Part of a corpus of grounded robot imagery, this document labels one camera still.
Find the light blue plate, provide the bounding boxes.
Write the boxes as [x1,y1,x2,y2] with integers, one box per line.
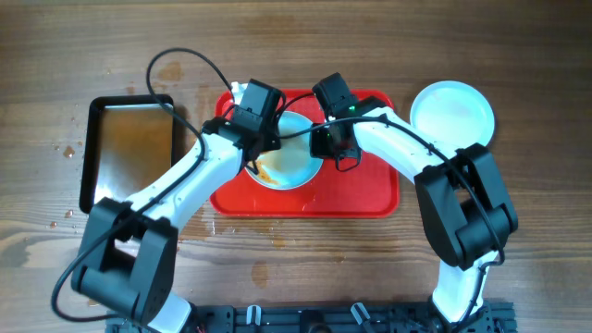
[247,132,323,191]
[410,80,496,148]

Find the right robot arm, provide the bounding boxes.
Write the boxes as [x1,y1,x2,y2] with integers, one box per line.
[314,93,518,331]

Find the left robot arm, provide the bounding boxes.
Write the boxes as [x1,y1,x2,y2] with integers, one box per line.
[55,117,279,332]

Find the red plastic tray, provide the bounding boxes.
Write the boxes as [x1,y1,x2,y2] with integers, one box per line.
[208,88,401,219]

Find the black water basin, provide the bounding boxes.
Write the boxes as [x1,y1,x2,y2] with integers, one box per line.
[79,95,177,214]

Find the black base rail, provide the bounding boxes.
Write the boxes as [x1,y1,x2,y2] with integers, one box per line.
[105,301,518,333]

